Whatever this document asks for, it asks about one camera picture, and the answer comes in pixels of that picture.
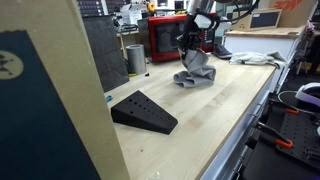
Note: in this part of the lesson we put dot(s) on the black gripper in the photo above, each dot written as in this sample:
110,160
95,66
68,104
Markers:
190,36

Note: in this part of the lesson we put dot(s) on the grey towel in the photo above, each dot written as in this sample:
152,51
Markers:
198,72

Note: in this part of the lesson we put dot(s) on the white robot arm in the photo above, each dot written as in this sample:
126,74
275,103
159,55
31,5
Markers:
204,7

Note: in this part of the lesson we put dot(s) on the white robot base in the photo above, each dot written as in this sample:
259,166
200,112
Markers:
309,93

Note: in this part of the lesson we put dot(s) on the white fluffy towel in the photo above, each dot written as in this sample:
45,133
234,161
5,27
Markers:
254,58

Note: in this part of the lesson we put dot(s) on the red and black microwave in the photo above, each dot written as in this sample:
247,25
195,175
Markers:
162,33

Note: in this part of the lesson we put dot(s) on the grey canvas sneaker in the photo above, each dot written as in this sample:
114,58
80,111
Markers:
221,52

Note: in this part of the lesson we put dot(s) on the grey metal cylinder cup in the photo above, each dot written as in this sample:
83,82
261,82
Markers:
136,58

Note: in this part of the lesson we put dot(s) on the cardboard box with black panel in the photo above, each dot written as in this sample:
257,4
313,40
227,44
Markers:
258,20

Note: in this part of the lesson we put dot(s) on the large cardboard box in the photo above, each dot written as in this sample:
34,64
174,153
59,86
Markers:
54,120

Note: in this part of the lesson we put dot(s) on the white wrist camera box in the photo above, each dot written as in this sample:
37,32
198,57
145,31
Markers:
212,22

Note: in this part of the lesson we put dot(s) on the orange handled clamp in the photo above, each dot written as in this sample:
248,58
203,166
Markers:
278,138

